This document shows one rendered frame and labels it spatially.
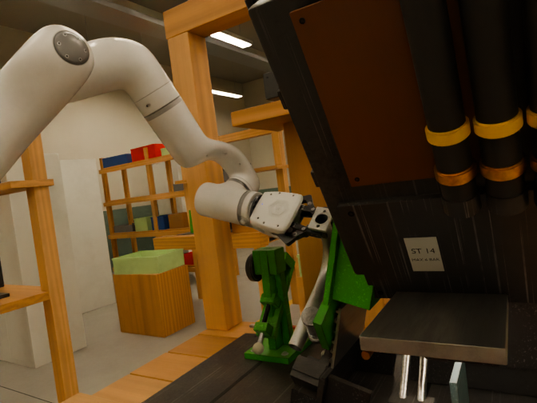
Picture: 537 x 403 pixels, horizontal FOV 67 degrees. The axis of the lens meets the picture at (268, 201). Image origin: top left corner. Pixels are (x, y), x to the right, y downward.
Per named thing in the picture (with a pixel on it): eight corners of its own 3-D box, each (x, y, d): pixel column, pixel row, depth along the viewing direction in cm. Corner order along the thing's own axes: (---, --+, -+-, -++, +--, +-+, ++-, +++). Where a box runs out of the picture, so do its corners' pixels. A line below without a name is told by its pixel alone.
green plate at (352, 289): (363, 341, 69) (381, 220, 66) (319, 324, 73) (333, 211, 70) (382, 317, 79) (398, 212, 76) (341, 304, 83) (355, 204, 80)
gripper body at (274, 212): (239, 217, 89) (284, 229, 83) (260, 182, 93) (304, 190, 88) (250, 237, 94) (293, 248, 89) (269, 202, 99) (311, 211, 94)
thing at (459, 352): (508, 377, 43) (505, 348, 43) (360, 360, 51) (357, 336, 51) (510, 280, 76) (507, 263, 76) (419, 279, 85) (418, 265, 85)
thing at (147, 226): (218, 283, 601) (197, 129, 592) (111, 281, 735) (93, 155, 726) (240, 274, 646) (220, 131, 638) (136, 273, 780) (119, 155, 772)
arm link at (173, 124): (182, 89, 98) (246, 190, 110) (137, 121, 88) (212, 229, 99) (205, 77, 92) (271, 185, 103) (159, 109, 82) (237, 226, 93)
